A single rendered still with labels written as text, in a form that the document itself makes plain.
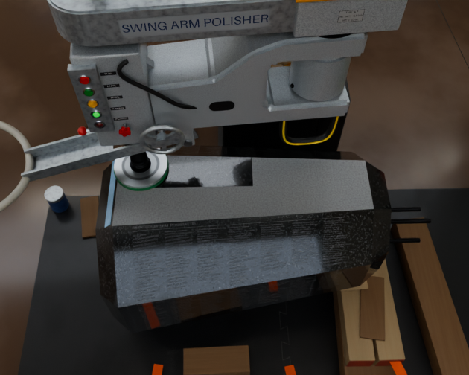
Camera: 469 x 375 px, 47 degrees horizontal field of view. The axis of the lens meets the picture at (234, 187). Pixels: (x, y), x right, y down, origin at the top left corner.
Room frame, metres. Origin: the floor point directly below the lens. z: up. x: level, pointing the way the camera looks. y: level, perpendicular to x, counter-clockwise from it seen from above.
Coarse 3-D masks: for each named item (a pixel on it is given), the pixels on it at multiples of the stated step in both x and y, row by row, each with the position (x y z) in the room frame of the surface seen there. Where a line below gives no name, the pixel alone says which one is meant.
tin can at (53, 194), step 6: (54, 186) 1.56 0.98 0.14; (48, 192) 1.52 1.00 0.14; (54, 192) 1.52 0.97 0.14; (60, 192) 1.52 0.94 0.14; (48, 198) 1.48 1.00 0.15; (54, 198) 1.48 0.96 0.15; (60, 198) 1.49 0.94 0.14; (66, 198) 1.53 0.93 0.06; (54, 204) 1.47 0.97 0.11; (60, 204) 1.48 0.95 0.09; (66, 204) 1.50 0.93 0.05; (54, 210) 1.47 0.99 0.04; (60, 210) 1.47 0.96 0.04
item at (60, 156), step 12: (48, 144) 1.23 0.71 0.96; (60, 144) 1.24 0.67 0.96; (72, 144) 1.24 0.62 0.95; (84, 144) 1.24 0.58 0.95; (96, 144) 1.23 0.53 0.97; (132, 144) 1.16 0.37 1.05; (168, 144) 1.17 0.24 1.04; (36, 156) 1.22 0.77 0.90; (48, 156) 1.21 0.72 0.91; (60, 156) 1.20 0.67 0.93; (72, 156) 1.19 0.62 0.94; (84, 156) 1.15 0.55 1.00; (96, 156) 1.14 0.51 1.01; (108, 156) 1.15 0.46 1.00; (120, 156) 1.15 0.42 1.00; (36, 168) 1.16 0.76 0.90; (48, 168) 1.12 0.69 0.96; (60, 168) 1.13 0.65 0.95; (72, 168) 1.13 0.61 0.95
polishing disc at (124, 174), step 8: (120, 160) 1.24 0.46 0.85; (128, 160) 1.24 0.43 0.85; (152, 160) 1.24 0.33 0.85; (160, 160) 1.24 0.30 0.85; (120, 168) 1.20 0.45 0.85; (128, 168) 1.20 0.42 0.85; (152, 168) 1.20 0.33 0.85; (160, 168) 1.20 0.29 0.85; (120, 176) 1.16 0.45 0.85; (128, 176) 1.16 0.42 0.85; (136, 176) 1.16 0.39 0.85; (144, 176) 1.16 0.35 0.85; (152, 176) 1.16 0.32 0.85; (160, 176) 1.16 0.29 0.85; (128, 184) 1.12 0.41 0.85; (136, 184) 1.12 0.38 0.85; (144, 184) 1.12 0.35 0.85; (152, 184) 1.13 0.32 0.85
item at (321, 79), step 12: (300, 60) 1.23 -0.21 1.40; (312, 60) 1.20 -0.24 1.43; (324, 60) 1.20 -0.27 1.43; (336, 60) 1.20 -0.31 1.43; (348, 60) 1.23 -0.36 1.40; (300, 72) 1.22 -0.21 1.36; (312, 72) 1.20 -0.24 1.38; (324, 72) 1.19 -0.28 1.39; (336, 72) 1.20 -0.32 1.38; (300, 84) 1.22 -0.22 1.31; (312, 84) 1.20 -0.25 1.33; (324, 84) 1.19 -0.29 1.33; (336, 84) 1.21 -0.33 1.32; (300, 96) 1.21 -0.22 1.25; (312, 96) 1.20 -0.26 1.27; (324, 96) 1.19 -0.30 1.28
